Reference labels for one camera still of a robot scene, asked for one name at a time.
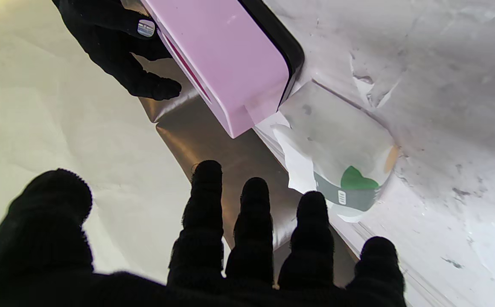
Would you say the brown leather sofa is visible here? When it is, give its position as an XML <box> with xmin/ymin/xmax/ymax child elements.
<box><xmin>139</xmin><ymin>55</ymin><xmax>359</xmax><ymax>290</ymax></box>

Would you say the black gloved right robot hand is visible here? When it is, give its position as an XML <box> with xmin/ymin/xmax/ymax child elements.
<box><xmin>51</xmin><ymin>0</ymin><xmax>183</xmax><ymax>101</ymax></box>

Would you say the clear tissue pack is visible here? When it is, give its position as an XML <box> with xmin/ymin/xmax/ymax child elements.
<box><xmin>271</xmin><ymin>81</ymin><xmax>400</xmax><ymax>223</ymax></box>

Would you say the pink tissue box cover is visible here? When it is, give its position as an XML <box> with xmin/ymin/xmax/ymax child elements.
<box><xmin>141</xmin><ymin>0</ymin><xmax>291</xmax><ymax>139</ymax></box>

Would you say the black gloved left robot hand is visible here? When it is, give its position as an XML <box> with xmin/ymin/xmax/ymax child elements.
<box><xmin>0</xmin><ymin>160</ymin><xmax>406</xmax><ymax>307</ymax></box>

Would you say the black tissue box base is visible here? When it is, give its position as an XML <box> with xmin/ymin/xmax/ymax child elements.
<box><xmin>239</xmin><ymin>0</ymin><xmax>306</xmax><ymax>108</ymax></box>

